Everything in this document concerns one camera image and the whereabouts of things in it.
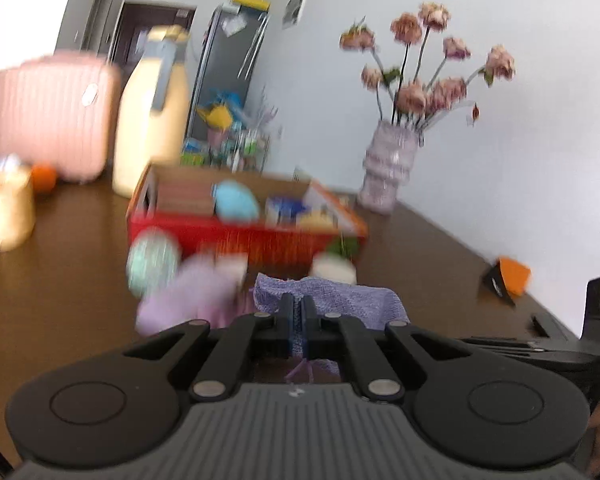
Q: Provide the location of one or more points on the light blue fluffy ball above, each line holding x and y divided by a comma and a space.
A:
234, 202

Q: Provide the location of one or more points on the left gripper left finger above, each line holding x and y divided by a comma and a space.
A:
273, 336

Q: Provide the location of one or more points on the yellow box on fridge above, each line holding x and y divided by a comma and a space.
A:
260, 5

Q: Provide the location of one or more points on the orange black stand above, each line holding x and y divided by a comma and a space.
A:
507, 279

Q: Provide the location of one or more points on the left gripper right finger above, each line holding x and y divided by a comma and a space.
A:
320, 333

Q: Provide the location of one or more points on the yellow blue toy pile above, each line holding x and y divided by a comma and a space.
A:
217, 114

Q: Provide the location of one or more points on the pink satin scrunchie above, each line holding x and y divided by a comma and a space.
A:
303, 371

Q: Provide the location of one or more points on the white yellow plush toy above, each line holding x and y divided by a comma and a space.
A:
333, 267

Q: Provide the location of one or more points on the blue tissue pack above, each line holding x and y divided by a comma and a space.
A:
282, 211

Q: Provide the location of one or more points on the yellow thermos jug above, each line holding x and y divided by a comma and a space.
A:
153, 109

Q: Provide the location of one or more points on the mint green fluffy ball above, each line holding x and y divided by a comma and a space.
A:
153, 260

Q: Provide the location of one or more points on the dried pink roses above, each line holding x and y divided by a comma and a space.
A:
415, 94

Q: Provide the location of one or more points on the yellow ceramic mug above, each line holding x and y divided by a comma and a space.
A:
17, 213

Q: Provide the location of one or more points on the pink mini suitcase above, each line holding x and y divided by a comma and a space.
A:
60, 110

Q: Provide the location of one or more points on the pink textured vase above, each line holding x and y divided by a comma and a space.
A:
387, 163

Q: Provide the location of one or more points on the red cardboard box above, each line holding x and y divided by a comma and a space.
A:
276, 246

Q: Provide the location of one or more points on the grey refrigerator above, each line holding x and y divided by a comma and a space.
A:
227, 60

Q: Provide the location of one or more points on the wall electrical panel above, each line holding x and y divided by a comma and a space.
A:
293, 13

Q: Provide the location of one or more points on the dark brown door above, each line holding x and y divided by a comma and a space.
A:
136, 21

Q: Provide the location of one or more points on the purple knit towel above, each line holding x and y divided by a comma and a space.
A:
374, 306

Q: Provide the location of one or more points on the orange fruit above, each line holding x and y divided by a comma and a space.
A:
44, 178

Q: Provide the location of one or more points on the lilac fluffy cloth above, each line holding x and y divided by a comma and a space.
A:
206, 287

